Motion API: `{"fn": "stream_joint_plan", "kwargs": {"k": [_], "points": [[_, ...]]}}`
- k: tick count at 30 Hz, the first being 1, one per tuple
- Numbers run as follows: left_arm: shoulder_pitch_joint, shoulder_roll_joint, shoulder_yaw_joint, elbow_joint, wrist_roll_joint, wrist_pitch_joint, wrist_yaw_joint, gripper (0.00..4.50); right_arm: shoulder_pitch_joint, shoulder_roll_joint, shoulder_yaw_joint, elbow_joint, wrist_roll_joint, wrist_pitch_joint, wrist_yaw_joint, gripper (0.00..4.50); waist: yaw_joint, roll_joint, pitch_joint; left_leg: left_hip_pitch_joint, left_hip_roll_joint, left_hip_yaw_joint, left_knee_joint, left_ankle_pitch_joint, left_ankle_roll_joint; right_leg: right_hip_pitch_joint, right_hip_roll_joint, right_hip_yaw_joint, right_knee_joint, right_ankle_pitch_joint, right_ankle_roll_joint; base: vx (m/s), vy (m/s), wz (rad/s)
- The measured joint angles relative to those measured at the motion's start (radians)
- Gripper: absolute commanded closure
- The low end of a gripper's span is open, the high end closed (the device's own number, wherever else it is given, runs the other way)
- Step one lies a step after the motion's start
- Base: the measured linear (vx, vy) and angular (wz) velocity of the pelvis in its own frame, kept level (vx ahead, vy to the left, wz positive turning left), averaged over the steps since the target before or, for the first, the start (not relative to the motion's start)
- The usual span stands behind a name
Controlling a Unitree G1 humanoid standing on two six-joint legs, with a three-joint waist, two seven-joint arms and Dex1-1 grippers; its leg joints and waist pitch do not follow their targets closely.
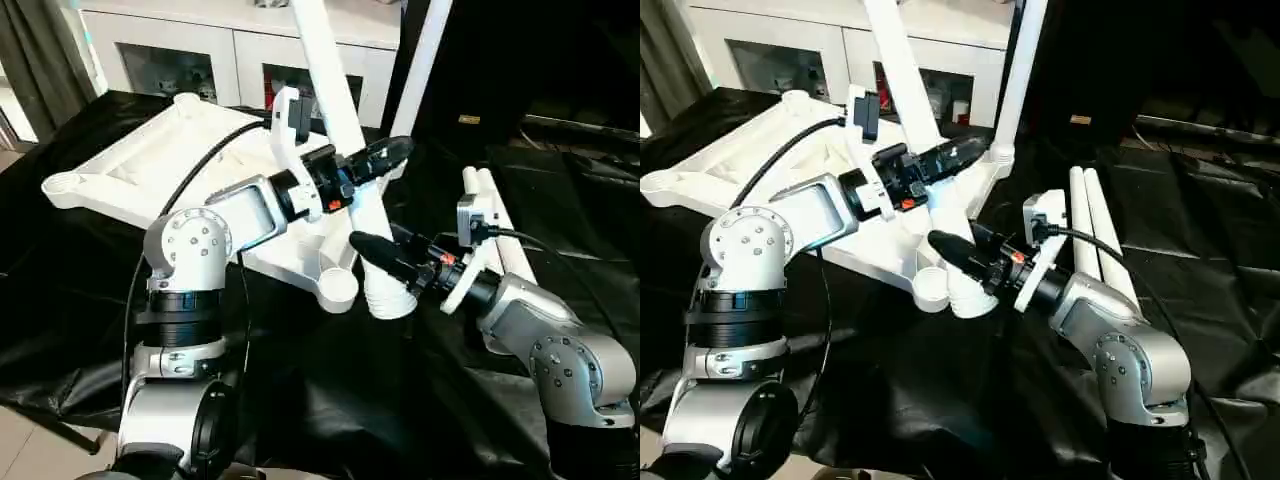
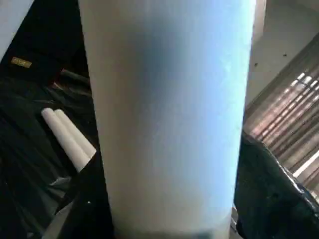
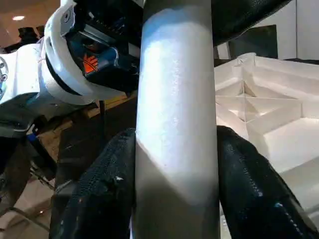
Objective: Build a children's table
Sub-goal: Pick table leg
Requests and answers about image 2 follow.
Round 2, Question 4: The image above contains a black mat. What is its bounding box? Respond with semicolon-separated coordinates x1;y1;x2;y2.
0;55;110;239

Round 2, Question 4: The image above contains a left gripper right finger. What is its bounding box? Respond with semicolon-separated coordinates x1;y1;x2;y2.
232;131;319;239

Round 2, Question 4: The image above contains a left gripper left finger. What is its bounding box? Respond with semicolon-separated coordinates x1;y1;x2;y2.
42;149;116;239

